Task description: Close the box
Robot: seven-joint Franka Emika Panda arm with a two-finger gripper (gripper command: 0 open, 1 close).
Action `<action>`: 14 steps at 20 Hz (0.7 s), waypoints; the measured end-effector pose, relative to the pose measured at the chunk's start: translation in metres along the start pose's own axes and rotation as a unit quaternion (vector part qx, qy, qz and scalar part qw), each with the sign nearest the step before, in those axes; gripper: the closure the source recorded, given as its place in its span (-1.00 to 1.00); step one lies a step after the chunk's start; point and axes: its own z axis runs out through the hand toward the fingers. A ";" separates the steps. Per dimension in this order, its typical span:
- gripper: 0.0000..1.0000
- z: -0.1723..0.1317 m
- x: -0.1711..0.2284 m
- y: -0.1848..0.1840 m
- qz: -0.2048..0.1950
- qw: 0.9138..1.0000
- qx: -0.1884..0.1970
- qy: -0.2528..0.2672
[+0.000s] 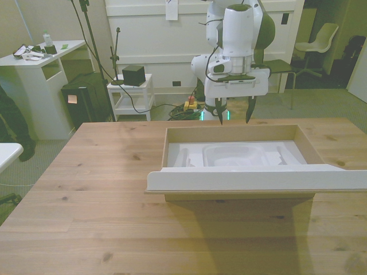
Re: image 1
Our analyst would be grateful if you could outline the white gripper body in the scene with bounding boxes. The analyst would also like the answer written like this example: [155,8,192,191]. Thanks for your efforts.
[204,68,271,100]

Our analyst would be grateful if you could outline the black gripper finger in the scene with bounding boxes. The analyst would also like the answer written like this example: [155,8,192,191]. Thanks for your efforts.
[245,96,257,125]
[214,97,225,126]

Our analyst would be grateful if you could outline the white foam box insert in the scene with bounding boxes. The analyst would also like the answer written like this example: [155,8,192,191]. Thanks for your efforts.
[166,139,309,168]

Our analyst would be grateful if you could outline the brown cardboard box with lid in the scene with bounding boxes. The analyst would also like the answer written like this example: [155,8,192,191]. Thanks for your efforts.
[144,124,367,205]

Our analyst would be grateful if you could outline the black cube box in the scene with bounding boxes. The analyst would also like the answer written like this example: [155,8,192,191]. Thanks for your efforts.
[122,65,146,87]

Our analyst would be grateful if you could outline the yellow red emergency stop button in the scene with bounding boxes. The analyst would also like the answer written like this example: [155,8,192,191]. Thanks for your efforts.
[183,96,198,111]

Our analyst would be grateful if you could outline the dark green seat chair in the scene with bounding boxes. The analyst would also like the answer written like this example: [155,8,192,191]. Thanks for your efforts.
[262,59,297,110]

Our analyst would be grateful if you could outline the small white step stool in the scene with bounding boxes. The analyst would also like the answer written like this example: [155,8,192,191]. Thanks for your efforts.
[107,73,157,122]

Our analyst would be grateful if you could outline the white swivel chair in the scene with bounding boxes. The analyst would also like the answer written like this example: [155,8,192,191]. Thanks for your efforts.
[294,22,339,77]

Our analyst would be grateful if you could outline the white paper sheet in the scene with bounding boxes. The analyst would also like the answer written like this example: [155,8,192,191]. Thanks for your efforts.
[165,0,179,21]

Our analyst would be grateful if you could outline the black bag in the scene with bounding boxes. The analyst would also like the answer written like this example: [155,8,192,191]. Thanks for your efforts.
[343,35,366,67]

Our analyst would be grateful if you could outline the black microphone stand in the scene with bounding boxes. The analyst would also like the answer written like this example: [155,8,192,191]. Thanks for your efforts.
[110,27,125,87]

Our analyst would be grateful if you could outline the black computer case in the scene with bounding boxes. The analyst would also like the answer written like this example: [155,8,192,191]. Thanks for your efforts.
[60,73,112,130]

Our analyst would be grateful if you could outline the tall black tripod stand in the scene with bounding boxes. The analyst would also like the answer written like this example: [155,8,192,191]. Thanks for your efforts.
[70,0,115,87]

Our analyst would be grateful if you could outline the clear plastic bottle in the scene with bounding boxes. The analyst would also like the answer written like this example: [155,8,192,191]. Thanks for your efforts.
[42,29,54,46]

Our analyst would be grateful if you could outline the white side desk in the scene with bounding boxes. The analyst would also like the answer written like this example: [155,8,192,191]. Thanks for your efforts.
[0,40,87,141]

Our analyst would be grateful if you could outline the white handheld controller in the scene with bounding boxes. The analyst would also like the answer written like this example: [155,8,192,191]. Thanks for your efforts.
[23,50,52,62]

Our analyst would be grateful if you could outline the person leg dark trousers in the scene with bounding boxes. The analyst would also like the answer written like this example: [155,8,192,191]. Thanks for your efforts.
[0,85,37,163]

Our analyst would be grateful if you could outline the white rounded table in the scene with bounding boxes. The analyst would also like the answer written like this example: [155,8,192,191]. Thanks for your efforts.
[0,143,24,174]

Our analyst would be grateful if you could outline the black stand foot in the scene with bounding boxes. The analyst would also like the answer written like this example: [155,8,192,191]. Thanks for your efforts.
[0,192,23,206]

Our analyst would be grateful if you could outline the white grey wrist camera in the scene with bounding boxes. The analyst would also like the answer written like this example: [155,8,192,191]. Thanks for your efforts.
[208,58,232,75]

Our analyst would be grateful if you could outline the green yellow floor cable bundle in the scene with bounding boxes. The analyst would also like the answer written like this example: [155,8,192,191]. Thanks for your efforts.
[167,103,206,120]

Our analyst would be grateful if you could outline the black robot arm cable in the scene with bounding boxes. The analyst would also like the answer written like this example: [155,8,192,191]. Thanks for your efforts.
[199,16,225,84]

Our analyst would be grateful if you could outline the black floor cable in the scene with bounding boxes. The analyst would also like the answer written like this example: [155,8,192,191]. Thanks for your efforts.
[114,74,174,116]

